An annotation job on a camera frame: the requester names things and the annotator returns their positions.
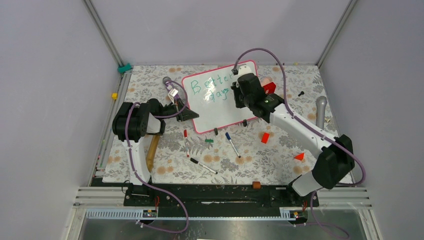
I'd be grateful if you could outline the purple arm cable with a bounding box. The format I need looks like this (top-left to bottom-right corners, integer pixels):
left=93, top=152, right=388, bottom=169
left=232, top=47, right=367, bottom=239
left=124, top=79, right=190, bottom=233

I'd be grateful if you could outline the wooden pestle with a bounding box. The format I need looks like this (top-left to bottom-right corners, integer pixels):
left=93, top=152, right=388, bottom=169
left=145, top=135, right=161, bottom=173

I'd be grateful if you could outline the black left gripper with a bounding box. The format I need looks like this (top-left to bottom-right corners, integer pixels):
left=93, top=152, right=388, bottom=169
left=158, top=98, right=199, bottom=122

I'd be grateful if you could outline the red hollow block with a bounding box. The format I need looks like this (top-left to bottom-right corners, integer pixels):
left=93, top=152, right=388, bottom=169
left=263, top=82, right=277, bottom=95

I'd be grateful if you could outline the blue capped marker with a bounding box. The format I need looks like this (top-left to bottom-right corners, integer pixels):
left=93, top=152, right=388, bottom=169
left=225, top=132, right=241, bottom=159

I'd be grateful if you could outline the pink peach object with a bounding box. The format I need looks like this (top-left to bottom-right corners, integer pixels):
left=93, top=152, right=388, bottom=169
left=261, top=77, right=273, bottom=86

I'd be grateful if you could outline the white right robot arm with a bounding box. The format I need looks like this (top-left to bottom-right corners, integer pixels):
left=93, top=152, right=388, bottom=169
left=231, top=73, right=355, bottom=206

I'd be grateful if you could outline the purple glitter toy microphone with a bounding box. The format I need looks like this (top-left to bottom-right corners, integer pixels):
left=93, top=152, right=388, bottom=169
left=162, top=76, right=184, bottom=110

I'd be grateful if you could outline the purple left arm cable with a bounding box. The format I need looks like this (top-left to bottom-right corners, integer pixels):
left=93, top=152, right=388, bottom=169
left=124, top=79, right=190, bottom=233

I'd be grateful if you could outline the floral patterned mat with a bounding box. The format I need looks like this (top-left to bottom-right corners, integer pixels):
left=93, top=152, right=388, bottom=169
left=102, top=65, right=326, bottom=185

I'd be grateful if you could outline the red orange block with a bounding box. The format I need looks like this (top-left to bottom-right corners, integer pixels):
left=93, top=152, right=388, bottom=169
left=261, top=132, right=270, bottom=144

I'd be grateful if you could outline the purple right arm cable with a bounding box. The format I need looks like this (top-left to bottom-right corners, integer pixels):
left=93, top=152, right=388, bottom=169
left=232, top=47, right=367, bottom=239

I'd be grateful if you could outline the teal corner clamp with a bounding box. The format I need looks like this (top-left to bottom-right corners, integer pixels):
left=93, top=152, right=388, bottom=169
left=117, top=63, right=133, bottom=74

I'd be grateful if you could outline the black capped marker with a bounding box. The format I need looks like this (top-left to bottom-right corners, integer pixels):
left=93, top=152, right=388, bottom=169
left=190, top=157, right=218, bottom=175

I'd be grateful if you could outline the silver toy microphone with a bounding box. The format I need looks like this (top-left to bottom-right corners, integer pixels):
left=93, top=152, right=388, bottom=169
left=315, top=96, right=328, bottom=130

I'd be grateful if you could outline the brown small cube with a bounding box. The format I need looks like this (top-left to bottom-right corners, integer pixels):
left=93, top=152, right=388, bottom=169
left=252, top=181, right=262, bottom=189

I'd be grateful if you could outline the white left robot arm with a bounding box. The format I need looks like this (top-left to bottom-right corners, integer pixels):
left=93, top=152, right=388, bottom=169
left=112, top=98, right=200, bottom=186

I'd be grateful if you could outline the white slotted cable duct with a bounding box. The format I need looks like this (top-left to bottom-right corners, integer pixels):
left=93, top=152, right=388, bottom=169
left=86, top=206, right=307, bottom=222

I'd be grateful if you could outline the orange small block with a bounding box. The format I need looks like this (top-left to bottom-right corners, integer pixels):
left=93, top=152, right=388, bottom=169
left=294, top=152, right=305, bottom=161

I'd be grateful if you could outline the pink framed whiteboard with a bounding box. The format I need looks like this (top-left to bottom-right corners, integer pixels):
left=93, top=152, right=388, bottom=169
left=181, top=65, right=255, bottom=134

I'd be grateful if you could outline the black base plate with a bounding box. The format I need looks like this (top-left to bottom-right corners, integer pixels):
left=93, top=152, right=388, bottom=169
left=123, top=183, right=320, bottom=216

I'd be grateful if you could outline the red capped marker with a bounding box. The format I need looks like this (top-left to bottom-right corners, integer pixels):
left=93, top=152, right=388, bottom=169
left=183, top=129, right=190, bottom=158

